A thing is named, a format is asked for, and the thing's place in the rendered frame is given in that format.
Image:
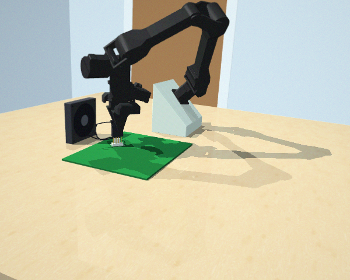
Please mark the black cooling fan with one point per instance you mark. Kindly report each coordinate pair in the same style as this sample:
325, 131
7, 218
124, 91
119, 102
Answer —
80, 119

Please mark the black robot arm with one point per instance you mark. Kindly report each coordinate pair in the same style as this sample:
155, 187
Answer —
133, 45

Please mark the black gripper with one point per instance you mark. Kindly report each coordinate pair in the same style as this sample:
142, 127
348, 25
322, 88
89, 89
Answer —
119, 104

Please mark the black fan cable with plug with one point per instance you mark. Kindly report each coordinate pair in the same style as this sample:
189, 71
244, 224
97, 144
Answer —
114, 131

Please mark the green circuit board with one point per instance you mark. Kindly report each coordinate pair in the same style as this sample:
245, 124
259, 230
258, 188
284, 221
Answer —
134, 155

